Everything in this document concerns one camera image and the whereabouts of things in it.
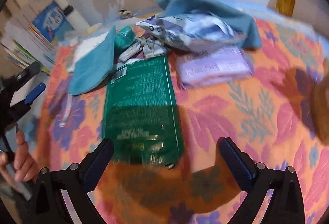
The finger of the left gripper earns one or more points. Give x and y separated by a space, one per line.
25 75
27 95

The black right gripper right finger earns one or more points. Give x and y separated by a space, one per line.
286 203

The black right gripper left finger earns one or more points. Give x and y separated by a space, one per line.
48 205

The teal towel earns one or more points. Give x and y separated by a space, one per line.
92 69

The teal mesh sponge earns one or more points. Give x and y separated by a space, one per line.
124 38

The green refill pouch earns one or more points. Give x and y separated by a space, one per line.
141 115

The blue cloth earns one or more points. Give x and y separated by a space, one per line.
237 20

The person's left hand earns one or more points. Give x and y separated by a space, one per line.
24 164

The stack of books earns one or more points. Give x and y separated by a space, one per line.
37 33

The white folded napkin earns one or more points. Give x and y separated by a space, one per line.
84 48

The white lamp pole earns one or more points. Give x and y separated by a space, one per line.
73 16

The floral orange table cloth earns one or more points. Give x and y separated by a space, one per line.
266 115

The small striped shell object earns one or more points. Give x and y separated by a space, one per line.
125 14

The plaid fabric bow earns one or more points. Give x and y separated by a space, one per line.
151 48

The brown cylindrical paper container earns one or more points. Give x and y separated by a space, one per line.
320 110

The purple wipes pack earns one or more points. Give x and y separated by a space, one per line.
198 70

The blue white plastic package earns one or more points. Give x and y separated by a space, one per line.
192 32

